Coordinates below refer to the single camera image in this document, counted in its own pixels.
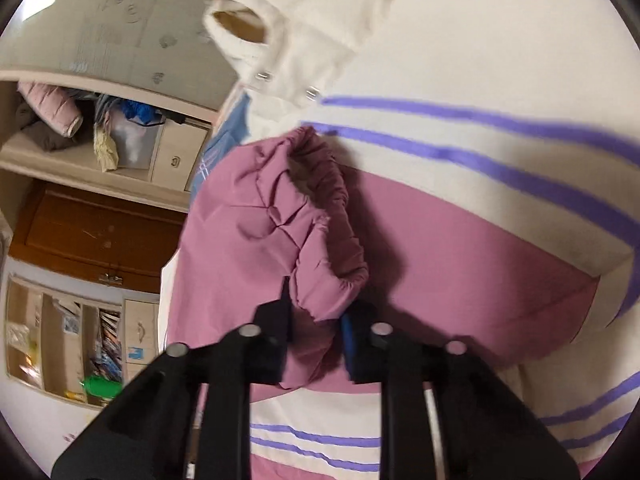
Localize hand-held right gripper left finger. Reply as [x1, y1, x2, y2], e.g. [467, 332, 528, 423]
[50, 276, 292, 480]

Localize beige wardrobe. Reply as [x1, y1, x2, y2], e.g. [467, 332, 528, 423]
[0, 0, 243, 213]

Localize beige wardrobe drawer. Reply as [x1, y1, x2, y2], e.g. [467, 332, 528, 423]
[149, 119, 212, 193]

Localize blue plaid bed sheet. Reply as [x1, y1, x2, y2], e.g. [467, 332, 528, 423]
[199, 0, 437, 192]

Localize blue cloth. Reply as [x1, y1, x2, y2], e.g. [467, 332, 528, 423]
[121, 99, 166, 126]

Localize pale yellow cloth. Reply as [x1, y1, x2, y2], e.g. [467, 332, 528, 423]
[93, 122, 121, 173]

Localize pink puffer jacket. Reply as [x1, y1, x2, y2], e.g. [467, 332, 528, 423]
[17, 81, 84, 138]

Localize beige bookshelf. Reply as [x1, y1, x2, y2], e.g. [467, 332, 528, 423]
[5, 275, 126, 411]

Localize green plastic object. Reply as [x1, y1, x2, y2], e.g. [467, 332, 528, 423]
[82, 376, 124, 407]

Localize frosted floral sliding door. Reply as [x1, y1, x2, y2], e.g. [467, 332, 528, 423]
[0, 0, 241, 111]

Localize pink and white hooded jacket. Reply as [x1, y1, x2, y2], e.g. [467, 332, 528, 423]
[160, 0, 640, 480]

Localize grey folded clothes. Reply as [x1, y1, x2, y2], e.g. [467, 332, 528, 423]
[92, 92, 125, 126]

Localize brown wooden door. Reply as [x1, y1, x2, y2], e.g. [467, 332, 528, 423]
[7, 182, 188, 295]

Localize clear storage box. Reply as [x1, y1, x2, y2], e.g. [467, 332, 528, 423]
[109, 107, 163, 171]

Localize dark hanging coat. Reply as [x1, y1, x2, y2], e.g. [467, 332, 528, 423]
[14, 102, 76, 152]

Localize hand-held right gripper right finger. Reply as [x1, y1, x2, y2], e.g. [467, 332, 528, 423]
[341, 301, 582, 480]

